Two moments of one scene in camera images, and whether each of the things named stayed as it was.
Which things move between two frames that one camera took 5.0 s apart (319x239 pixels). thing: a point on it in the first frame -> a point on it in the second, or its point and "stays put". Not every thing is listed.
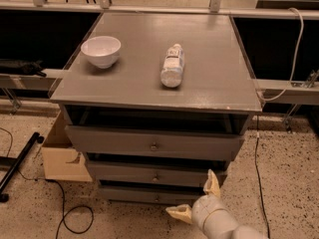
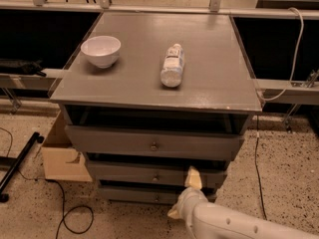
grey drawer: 168,171 stays put
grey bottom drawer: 154,194 stays put
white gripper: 206,209 -> 187,198
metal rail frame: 269,91 stays put
